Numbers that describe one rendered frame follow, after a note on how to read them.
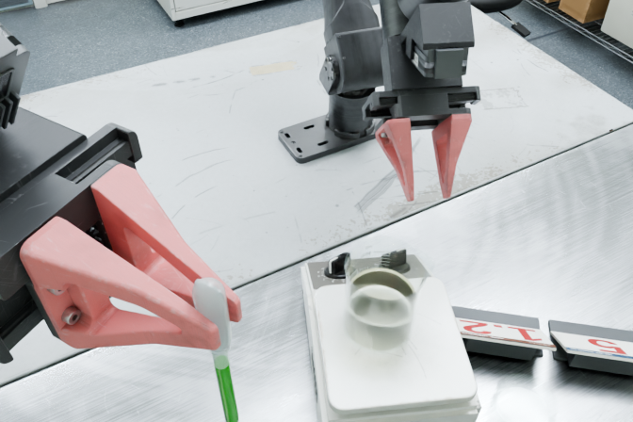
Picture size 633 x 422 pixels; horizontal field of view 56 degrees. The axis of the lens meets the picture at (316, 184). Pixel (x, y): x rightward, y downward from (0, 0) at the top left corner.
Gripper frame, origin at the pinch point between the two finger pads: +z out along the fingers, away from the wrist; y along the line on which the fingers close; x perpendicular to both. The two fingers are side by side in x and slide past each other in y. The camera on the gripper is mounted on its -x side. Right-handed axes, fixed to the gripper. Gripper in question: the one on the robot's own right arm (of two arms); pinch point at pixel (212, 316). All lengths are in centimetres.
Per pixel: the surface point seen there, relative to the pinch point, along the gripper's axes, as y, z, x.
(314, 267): 24.3, -9.0, 28.5
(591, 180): 57, 14, 32
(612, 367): 29.7, 20.7, 31.1
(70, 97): 37, -58, 32
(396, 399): 12.6, 5.0, 23.5
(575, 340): 30.4, 16.9, 30.4
